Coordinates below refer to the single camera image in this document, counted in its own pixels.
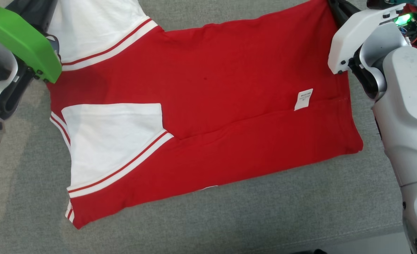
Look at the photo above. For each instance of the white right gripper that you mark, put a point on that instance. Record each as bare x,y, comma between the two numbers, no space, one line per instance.
356,31

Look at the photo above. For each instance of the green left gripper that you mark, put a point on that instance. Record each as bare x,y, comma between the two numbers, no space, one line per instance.
21,38

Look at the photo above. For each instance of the red shirt white sleeves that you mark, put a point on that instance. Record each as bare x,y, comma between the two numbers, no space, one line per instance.
229,70

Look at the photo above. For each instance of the teal right camera connector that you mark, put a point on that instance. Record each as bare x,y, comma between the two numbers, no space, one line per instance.
397,1

